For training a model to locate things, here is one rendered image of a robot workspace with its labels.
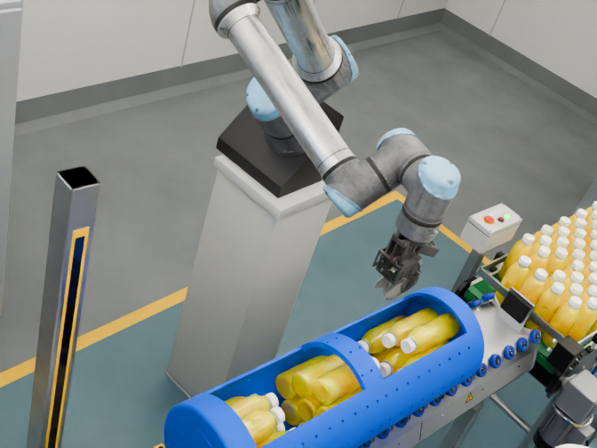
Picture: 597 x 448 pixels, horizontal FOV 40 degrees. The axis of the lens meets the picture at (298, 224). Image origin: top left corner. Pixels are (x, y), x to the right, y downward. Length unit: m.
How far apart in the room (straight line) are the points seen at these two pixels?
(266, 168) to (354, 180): 0.93
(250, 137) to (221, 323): 0.73
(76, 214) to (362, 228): 3.15
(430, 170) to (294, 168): 1.01
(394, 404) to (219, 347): 1.18
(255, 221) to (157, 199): 1.67
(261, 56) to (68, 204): 0.60
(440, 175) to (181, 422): 0.78
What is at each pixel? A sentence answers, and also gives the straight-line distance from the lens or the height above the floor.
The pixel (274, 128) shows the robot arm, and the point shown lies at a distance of 2.53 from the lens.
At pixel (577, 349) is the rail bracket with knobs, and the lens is 2.79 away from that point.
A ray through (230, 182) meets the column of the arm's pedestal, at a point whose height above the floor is 1.04.
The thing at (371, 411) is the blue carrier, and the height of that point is 1.17.
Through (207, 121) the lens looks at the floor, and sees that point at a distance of 5.07.
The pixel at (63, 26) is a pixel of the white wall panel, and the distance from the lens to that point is 4.58.
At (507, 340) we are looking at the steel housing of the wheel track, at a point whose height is 0.93.
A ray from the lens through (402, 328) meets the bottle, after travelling 2.29.
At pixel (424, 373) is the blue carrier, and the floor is 1.18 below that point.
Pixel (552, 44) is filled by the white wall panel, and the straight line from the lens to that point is 7.08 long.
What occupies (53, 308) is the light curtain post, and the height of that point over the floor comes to 1.39.
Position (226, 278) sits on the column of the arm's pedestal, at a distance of 2.94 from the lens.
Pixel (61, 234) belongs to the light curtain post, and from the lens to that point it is 1.60.
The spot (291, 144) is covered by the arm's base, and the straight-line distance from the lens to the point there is 2.61.
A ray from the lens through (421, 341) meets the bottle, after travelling 2.24.
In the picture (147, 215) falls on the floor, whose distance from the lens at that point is 4.23.
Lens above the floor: 2.62
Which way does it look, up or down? 36 degrees down
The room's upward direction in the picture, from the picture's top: 19 degrees clockwise
